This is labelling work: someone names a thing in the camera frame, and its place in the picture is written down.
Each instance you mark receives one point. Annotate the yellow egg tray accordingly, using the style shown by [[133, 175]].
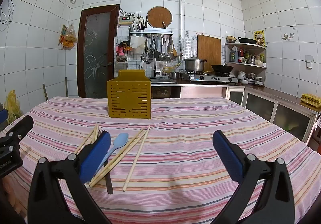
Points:
[[311, 98]]

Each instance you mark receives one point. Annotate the white soap bottle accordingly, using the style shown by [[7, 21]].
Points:
[[143, 65]]

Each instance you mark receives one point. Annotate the row of hanging kitchen utensils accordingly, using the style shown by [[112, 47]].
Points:
[[163, 48]]

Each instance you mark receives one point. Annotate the metal wall pipe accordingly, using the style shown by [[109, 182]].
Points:
[[180, 0]]

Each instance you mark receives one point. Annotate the steel cooking pot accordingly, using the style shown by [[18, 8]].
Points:
[[194, 65]]

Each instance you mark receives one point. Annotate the steel gas stove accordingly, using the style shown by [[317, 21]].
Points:
[[213, 79]]

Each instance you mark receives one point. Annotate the light blue spoon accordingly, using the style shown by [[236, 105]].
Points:
[[121, 140]]

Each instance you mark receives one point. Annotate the white hanging cloth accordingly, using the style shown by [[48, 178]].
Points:
[[138, 43]]

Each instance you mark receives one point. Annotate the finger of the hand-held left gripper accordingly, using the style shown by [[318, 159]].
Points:
[[3, 116], [23, 125]]

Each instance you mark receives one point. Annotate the round wooden board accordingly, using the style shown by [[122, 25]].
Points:
[[159, 17]]

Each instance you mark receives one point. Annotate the crumpled yellow plastic bag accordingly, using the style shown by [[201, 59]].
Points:
[[11, 106]]

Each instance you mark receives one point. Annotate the metal bowl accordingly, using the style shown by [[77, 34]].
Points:
[[231, 39]]

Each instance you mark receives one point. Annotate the yellow wall poster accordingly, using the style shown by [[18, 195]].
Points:
[[259, 38]]

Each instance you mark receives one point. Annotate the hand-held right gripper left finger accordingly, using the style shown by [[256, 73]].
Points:
[[96, 156]]

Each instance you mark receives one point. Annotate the black frying pan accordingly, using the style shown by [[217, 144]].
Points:
[[247, 40]]

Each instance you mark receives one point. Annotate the wall controller box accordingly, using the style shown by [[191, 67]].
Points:
[[125, 20]]

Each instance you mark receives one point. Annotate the stack of white bowls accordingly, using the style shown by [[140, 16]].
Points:
[[242, 76]]

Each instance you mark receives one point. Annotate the wooden stick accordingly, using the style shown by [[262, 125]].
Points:
[[45, 92]]

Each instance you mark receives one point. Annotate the hanging yellow plastic bag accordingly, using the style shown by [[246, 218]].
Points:
[[69, 38]]

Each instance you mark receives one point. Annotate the wooden chopstick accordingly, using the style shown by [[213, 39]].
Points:
[[85, 140], [136, 158], [94, 133], [130, 147], [125, 148]]

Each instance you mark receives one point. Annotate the yellow perforated utensil holder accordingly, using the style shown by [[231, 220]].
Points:
[[129, 98]]

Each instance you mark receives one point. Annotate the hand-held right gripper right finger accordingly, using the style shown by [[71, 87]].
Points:
[[227, 156]]

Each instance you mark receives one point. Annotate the wall sticker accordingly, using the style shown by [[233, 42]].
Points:
[[286, 36]]

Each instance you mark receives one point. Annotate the rectangular wooden cutting board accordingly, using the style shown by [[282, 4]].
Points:
[[209, 48]]

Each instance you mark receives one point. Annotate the pink striped tablecloth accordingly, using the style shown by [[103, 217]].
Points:
[[188, 143]]

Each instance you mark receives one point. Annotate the black wok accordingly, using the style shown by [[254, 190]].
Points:
[[222, 68]]

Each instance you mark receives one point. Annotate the metal wall utensil rack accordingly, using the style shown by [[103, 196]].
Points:
[[150, 31]]

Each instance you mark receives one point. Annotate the white wall socket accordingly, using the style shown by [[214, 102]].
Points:
[[309, 63]]

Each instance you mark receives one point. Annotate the large oil bottle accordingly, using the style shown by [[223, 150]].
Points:
[[234, 56]]

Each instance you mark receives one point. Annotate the white corner shelf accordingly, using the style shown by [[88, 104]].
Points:
[[247, 64]]

